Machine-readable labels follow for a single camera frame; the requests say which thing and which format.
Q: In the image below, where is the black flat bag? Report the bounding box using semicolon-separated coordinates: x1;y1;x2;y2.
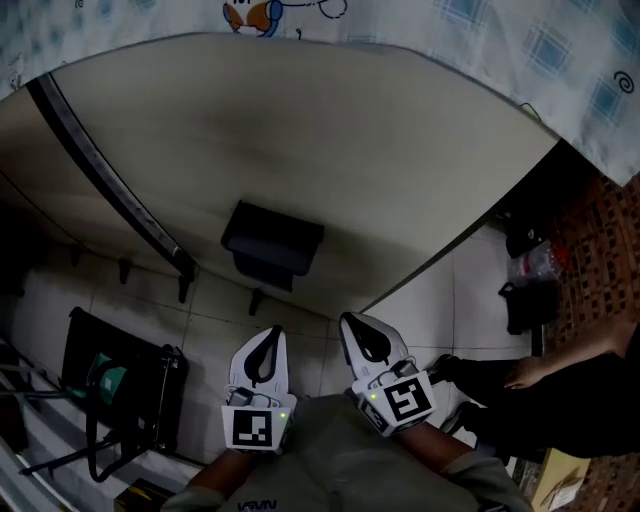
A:
60;305;190;455

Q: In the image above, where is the brown patterned rug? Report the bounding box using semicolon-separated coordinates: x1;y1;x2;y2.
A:
542;169;640;512

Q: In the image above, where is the black strap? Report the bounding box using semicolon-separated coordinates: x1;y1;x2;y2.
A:
19;399;151;484

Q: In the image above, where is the black cap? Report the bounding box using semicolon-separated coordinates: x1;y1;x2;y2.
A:
504;212;551;260

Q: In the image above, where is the yellow and black box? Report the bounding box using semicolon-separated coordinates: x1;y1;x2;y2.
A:
113;477;174;512

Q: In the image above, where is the person's left forearm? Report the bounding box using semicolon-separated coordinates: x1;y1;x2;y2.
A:
185;446;282;497

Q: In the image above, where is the person's grey-green shirt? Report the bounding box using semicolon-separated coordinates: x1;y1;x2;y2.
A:
159;393;534;512

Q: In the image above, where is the clear plastic bag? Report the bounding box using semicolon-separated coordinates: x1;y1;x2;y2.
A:
507;242;569;289

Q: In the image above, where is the beige bed frame panel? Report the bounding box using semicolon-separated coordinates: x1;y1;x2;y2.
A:
0;32;561;321

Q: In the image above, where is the another person's forearm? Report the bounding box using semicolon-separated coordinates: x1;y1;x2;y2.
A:
502;319;639;391

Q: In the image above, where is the blue checked cartoon bedsheet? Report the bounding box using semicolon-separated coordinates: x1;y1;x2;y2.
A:
0;0;640;189

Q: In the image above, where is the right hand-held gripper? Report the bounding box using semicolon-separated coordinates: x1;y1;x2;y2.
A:
338;312;439;439

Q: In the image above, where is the teal packet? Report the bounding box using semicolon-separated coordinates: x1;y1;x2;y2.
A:
84;351;129;402

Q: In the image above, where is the grey metal rack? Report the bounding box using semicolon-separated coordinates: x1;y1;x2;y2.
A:
0;334;69;512

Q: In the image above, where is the cardboard box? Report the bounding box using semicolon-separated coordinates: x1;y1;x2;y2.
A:
527;446;594;511

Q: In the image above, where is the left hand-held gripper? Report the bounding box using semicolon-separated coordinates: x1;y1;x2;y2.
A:
221;325;297;455

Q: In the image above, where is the small black handled bag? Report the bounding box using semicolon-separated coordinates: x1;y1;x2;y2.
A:
497;279;562;337

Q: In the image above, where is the person's right forearm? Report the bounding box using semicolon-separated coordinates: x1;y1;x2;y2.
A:
393;425;476;475

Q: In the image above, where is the black metal rail strip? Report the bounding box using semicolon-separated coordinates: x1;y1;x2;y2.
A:
25;73;197;281

